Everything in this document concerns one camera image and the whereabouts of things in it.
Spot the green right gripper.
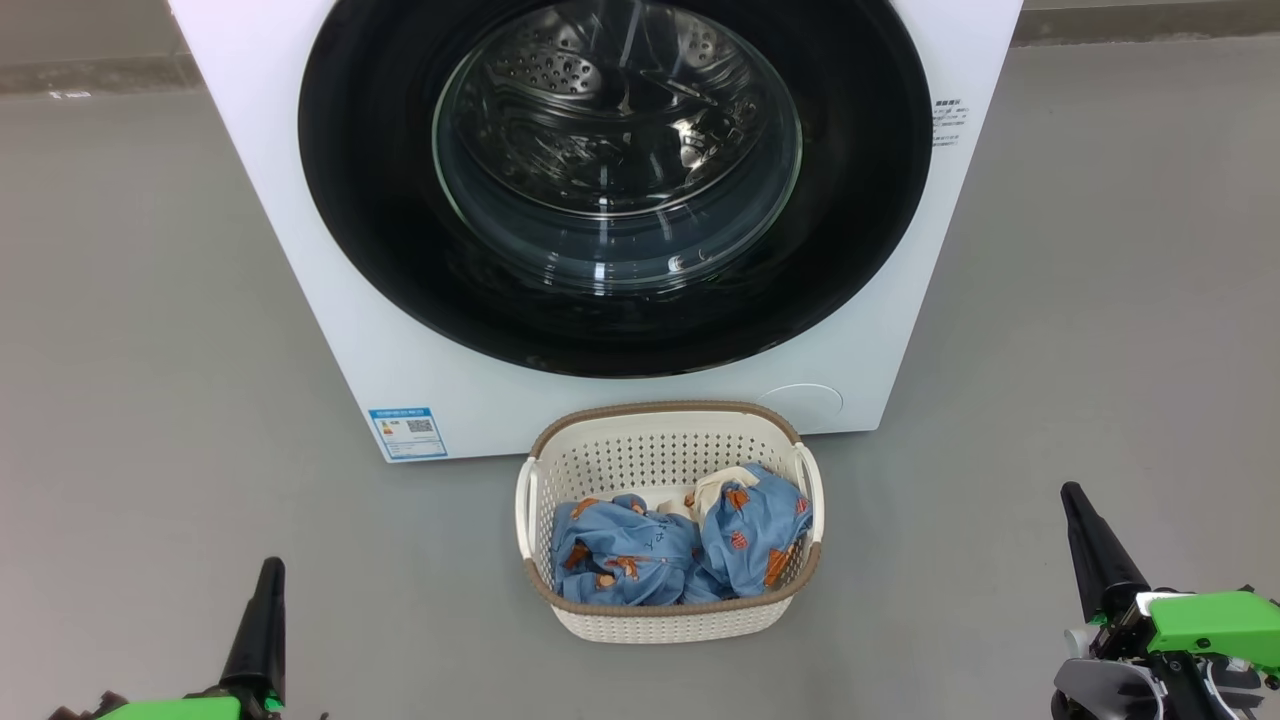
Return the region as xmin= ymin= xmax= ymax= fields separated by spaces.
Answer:
xmin=1060 ymin=482 xmax=1280 ymax=693

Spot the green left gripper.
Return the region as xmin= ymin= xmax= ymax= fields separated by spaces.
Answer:
xmin=95 ymin=557 xmax=291 ymax=720

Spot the blue garment with cream collar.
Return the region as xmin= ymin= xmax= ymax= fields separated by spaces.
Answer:
xmin=685 ymin=463 xmax=813 ymax=601

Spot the blue bear print garment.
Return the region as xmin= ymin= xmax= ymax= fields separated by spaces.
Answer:
xmin=552 ymin=493 xmax=706 ymax=608

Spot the black round glass washer door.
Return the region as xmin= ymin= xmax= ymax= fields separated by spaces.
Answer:
xmin=298 ymin=0 xmax=933 ymax=379

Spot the white front-load washing machine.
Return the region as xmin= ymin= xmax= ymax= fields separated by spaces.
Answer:
xmin=168 ymin=0 xmax=1023 ymax=463

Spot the washing machine drum opening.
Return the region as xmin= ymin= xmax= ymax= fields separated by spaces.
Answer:
xmin=445 ymin=0 xmax=796 ymax=216

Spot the blue energy label sticker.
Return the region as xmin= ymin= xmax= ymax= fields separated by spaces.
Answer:
xmin=368 ymin=406 xmax=448 ymax=462

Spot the round filter cover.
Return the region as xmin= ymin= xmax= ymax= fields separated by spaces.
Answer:
xmin=757 ymin=383 xmax=844 ymax=436

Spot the cream perforated laundry basket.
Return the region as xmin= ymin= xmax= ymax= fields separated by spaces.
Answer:
xmin=515 ymin=401 xmax=826 ymax=644

